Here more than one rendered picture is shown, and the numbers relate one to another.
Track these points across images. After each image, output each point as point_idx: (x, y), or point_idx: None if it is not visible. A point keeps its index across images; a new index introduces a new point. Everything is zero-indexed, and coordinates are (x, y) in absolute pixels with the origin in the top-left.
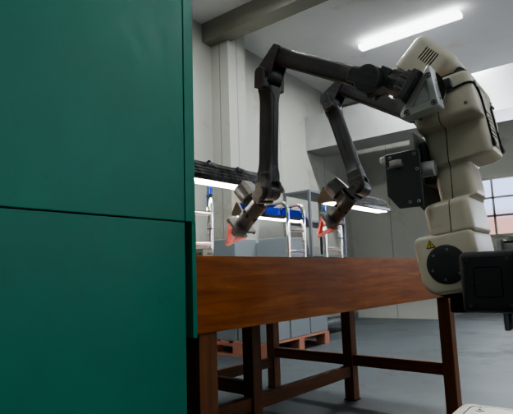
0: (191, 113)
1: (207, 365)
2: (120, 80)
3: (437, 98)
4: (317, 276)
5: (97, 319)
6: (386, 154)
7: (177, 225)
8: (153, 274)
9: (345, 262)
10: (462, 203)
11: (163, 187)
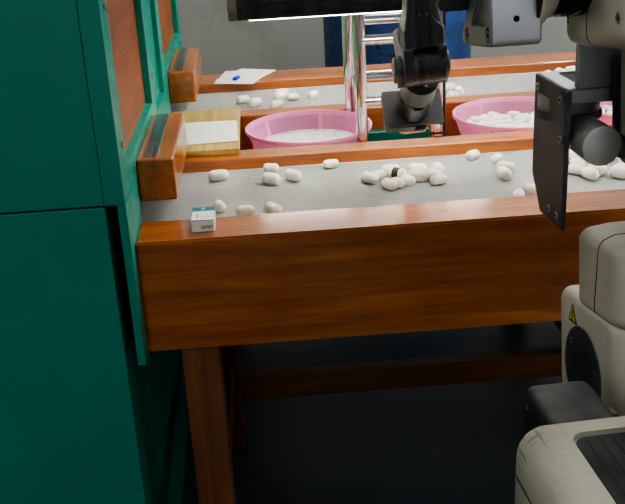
0: (96, 23)
1: (200, 387)
2: None
3: (490, 30)
4: (494, 255)
5: None
6: (537, 73)
7: (90, 214)
8: (55, 285)
9: (611, 220)
10: (612, 262)
11: (55, 162)
